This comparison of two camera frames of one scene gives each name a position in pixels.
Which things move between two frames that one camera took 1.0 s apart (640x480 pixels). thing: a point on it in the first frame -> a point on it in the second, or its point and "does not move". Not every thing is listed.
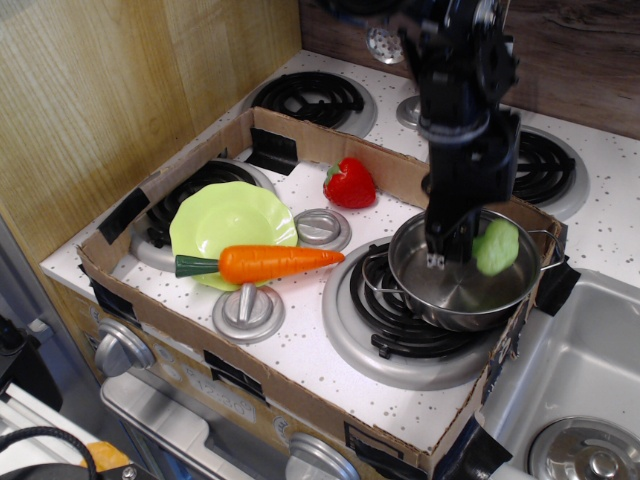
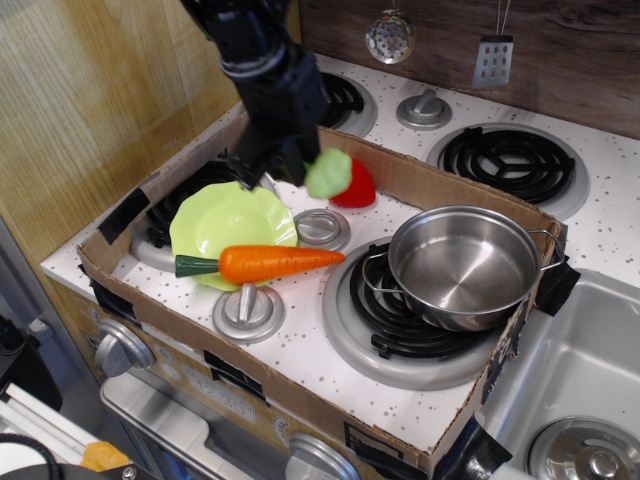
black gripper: [473, 164] -> [280, 107]
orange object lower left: [105, 456] does not move
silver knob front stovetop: [249, 315] does not move
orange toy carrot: [257, 262] does not move
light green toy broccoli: [496, 247] -> [328, 174]
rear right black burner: [550, 176] does not move
